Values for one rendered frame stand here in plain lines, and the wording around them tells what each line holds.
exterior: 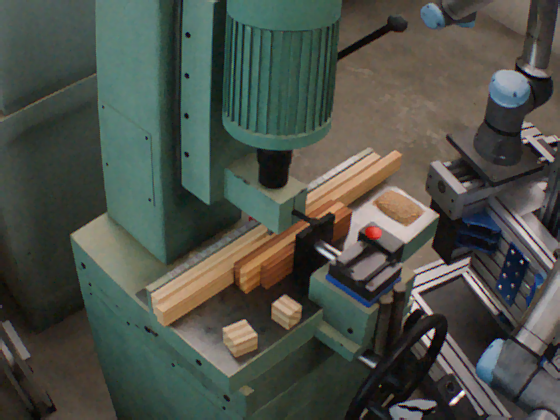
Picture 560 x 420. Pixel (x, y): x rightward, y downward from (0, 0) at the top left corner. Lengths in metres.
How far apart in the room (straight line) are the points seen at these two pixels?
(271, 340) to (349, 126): 2.19
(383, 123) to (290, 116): 2.31
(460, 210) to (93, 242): 0.91
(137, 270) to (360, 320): 0.50
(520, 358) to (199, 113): 0.69
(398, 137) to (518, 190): 1.44
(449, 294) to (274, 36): 1.48
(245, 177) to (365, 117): 2.17
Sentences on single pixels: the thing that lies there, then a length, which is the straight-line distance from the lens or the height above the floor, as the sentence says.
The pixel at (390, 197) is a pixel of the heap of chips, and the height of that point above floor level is 0.92.
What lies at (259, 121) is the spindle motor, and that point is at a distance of 1.14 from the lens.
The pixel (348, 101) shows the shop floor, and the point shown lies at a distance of 3.55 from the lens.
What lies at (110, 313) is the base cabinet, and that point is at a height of 0.66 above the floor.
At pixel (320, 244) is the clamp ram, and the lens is 1.36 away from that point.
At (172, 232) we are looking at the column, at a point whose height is 0.88.
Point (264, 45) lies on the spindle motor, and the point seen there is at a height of 1.38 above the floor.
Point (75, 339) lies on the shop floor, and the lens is 2.47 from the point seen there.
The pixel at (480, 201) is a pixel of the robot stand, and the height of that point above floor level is 0.72.
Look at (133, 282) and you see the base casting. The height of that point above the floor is 0.80.
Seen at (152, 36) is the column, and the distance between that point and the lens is 1.23.
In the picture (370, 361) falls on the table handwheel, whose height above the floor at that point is 0.82.
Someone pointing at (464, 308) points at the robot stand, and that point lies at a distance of 2.35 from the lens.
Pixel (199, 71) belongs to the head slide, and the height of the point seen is 1.27.
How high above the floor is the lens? 1.89
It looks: 41 degrees down
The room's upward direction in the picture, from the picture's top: 4 degrees clockwise
